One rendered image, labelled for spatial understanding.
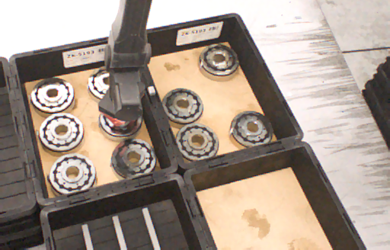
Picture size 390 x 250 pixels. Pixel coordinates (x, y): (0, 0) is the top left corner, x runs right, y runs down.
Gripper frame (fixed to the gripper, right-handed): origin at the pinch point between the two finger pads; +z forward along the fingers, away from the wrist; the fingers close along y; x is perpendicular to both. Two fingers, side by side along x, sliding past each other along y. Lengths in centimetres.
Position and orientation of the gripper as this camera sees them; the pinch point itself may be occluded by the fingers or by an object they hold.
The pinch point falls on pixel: (121, 114)
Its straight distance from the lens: 119.2
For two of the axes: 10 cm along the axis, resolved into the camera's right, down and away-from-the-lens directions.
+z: -0.7, 5.1, 8.6
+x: -8.7, -4.5, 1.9
